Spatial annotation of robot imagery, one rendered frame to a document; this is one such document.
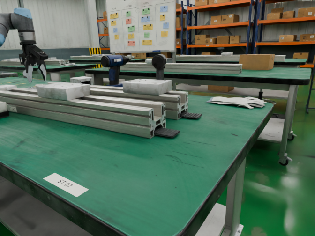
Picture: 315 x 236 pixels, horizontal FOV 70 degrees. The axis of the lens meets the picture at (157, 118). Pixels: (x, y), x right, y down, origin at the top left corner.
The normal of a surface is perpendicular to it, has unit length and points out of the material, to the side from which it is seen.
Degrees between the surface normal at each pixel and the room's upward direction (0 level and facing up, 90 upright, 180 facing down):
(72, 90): 90
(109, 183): 0
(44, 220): 0
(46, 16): 90
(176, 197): 0
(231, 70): 90
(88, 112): 90
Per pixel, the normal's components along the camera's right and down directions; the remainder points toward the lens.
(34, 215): -0.03, -0.95
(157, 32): -0.57, 0.26
